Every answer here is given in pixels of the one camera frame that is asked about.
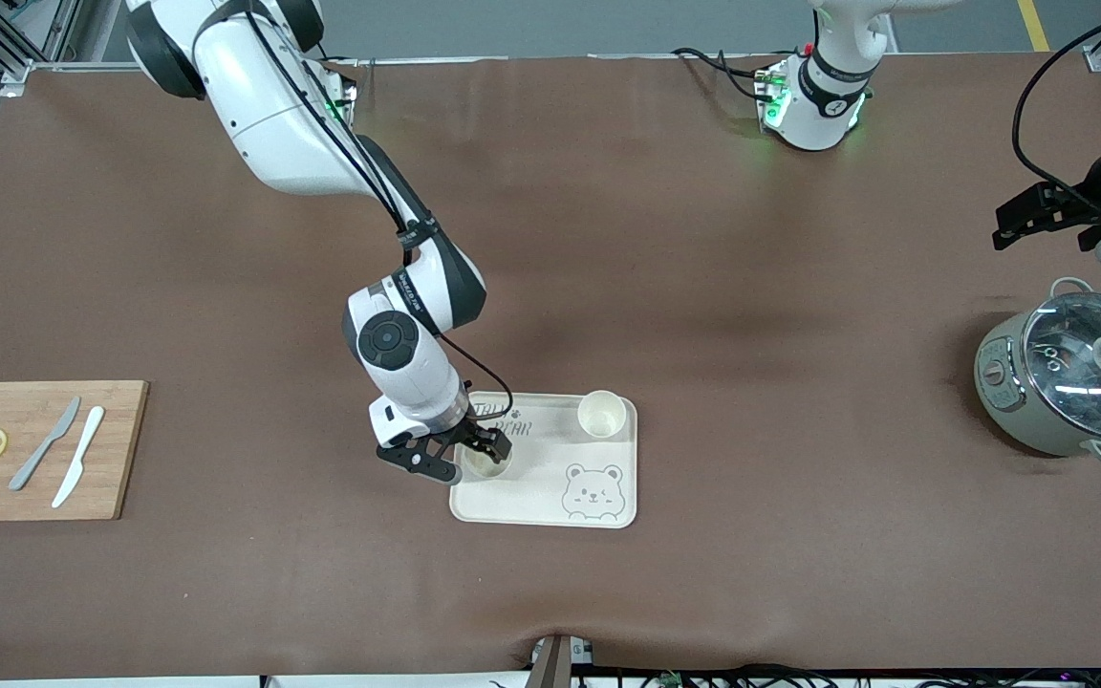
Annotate white plastic cup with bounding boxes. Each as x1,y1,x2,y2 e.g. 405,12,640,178
462,443,514,480
577,390,627,441

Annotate white bear print tray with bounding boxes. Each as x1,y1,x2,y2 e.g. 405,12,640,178
449,391,638,529

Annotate glass pot lid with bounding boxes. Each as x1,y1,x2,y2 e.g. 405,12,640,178
1022,291,1101,442

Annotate brown table cover mat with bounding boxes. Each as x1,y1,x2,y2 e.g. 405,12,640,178
0,53,1101,681

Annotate grey-green cooking pot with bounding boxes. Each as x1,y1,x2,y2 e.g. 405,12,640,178
974,277,1101,468

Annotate bamboo cutting board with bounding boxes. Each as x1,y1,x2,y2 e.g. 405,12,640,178
0,380,150,523

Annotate white plastic knife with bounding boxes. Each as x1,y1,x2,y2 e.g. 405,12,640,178
51,406,106,509

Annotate grey plastic knife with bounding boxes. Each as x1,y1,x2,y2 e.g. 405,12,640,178
8,396,82,493

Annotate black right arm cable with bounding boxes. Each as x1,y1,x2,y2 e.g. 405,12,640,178
254,0,515,426

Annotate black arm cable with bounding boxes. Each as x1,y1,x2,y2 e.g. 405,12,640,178
1011,0,1101,206
254,0,515,426

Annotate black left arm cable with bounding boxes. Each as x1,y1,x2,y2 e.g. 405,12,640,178
1011,0,1101,206

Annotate table edge clamp bracket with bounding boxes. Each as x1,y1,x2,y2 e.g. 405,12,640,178
527,634,595,688

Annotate black left base cables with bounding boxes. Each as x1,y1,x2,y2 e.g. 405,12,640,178
672,46,776,104

